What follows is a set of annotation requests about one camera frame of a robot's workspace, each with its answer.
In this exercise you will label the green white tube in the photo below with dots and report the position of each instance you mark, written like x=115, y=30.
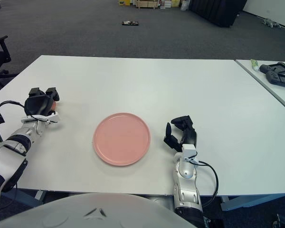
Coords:
x=254, y=64

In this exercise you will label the black handheld controller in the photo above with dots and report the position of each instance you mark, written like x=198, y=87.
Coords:
x=264, y=69
x=274, y=77

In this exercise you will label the grey metal table beam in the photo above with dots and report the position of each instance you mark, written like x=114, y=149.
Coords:
x=251, y=200
x=26, y=198

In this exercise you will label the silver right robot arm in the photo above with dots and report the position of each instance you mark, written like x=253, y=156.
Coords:
x=186, y=180

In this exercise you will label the small object on floor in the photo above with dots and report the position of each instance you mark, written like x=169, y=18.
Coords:
x=130, y=23

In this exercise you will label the wooden pallet crate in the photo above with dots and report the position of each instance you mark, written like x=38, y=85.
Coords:
x=147, y=4

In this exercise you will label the stacked white cartons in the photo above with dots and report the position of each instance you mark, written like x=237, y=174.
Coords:
x=169, y=3

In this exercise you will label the pink round plate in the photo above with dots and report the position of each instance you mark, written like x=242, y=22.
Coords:
x=121, y=139

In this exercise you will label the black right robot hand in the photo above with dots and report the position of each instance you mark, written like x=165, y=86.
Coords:
x=190, y=135

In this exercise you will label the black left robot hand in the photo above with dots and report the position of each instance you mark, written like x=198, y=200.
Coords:
x=36, y=104

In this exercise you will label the white plastic bag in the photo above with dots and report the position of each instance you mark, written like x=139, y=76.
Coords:
x=184, y=6

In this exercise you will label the yellow cardboard box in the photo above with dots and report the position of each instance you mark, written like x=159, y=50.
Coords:
x=124, y=2

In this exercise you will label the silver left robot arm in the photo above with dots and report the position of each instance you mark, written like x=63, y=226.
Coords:
x=7, y=154

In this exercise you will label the red yellow apple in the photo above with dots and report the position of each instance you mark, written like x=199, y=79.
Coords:
x=53, y=105

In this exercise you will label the black curtain partition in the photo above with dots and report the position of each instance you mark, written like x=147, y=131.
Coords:
x=216, y=10

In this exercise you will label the grey robot torso shell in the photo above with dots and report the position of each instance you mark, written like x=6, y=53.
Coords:
x=97, y=209

